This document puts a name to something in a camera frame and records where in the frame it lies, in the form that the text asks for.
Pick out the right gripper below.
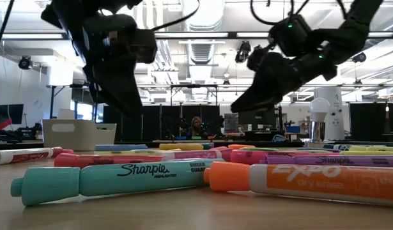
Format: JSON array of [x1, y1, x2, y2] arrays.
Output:
[[230, 46, 336, 113]]

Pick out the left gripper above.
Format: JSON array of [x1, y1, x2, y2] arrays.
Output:
[[70, 14, 143, 119]]

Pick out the green highlighter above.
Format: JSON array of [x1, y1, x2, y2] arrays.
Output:
[[239, 146, 280, 152]]

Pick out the blue highlighter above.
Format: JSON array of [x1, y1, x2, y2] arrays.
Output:
[[94, 144, 149, 152]]

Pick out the yellow Sharpie highlighter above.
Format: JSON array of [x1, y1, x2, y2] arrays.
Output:
[[339, 150, 393, 157], [348, 145, 393, 153], [96, 150, 171, 157]]

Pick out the coral red Sharpie highlighter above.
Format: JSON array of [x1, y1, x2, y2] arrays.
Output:
[[54, 152, 167, 169]]

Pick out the golden yellow marker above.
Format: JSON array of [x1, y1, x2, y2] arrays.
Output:
[[158, 143, 204, 151]]

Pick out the pink Expo marker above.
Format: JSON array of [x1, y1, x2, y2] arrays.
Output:
[[132, 147, 233, 162]]

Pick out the black Expo marker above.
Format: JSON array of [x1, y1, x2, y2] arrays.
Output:
[[323, 144, 353, 151]]

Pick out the orange Expo marker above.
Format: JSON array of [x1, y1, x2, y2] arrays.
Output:
[[203, 161, 393, 208]]

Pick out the purple Sharpie highlighter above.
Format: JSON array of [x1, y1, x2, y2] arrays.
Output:
[[261, 155, 393, 169]]

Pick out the large black monitor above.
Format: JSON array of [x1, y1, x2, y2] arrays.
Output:
[[237, 111, 277, 132]]

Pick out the poster board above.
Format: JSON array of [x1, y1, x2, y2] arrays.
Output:
[[224, 113, 239, 132]]

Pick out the black partition panels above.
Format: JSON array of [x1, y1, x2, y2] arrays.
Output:
[[102, 104, 221, 142], [349, 102, 393, 142]]

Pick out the white box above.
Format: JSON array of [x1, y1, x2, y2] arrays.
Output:
[[58, 108, 75, 120]]

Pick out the white light bulb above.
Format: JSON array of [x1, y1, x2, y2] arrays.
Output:
[[309, 97, 331, 123]]

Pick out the person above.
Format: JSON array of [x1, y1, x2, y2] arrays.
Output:
[[185, 116, 213, 140]]

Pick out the light grey plastic bin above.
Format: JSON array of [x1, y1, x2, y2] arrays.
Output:
[[42, 118, 117, 151]]

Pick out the white cylindrical appliance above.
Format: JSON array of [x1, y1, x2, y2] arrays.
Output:
[[313, 86, 346, 141]]

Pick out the teal wide Sharpie highlighter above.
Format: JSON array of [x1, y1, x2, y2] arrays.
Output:
[[10, 158, 225, 207]]

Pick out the computer monitor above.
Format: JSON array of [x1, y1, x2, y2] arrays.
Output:
[[0, 103, 24, 126]]

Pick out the red Expo marker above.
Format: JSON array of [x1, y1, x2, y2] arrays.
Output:
[[0, 146, 65, 166]]

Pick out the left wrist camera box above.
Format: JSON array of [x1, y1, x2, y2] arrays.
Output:
[[132, 28, 158, 64]]

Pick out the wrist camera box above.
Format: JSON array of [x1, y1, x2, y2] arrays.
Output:
[[132, 28, 158, 64], [268, 14, 312, 58]]

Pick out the black table frame rail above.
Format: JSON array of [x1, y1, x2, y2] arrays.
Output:
[[0, 140, 393, 151]]

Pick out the black metal rack frame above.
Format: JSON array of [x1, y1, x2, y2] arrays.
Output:
[[45, 83, 220, 119]]

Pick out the black overhead frame bar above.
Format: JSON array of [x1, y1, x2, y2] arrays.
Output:
[[0, 31, 393, 40]]

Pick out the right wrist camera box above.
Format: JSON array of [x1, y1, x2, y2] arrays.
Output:
[[268, 14, 312, 58]]

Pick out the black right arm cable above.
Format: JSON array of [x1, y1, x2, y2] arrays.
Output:
[[249, 0, 296, 26]]

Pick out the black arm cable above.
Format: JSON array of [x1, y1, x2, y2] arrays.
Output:
[[249, 0, 296, 26], [150, 0, 201, 32]]

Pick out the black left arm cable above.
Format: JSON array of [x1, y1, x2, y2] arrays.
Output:
[[150, 0, 201, 32]]

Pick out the black hanging cable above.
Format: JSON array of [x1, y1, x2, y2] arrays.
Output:
[[0, 0, 15, 65]]

